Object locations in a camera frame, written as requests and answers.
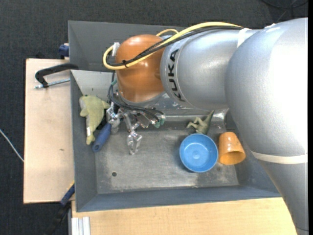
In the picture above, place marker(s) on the yellow-green plush toy fish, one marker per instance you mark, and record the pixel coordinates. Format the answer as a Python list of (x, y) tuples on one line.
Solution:
[(93, 111)]

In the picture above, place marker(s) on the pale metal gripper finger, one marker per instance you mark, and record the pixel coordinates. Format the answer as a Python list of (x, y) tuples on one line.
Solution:
[(134, 138), (113, 117)]

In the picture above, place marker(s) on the pale wood flat board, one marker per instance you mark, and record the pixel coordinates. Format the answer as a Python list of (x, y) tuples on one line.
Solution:
[(47, 136)]

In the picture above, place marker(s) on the blue bowl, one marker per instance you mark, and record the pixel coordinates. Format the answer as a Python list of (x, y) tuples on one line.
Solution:
[(198, 153)]

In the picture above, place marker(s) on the orange cup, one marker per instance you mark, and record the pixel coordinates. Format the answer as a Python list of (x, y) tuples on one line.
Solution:
[(231, 148)]

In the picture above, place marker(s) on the green toy dinosaur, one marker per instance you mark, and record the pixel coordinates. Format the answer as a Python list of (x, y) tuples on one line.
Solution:
[(201, 126)]

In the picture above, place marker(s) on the grey metal bin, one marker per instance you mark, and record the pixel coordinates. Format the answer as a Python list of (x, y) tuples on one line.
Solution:
[(151, 165)]

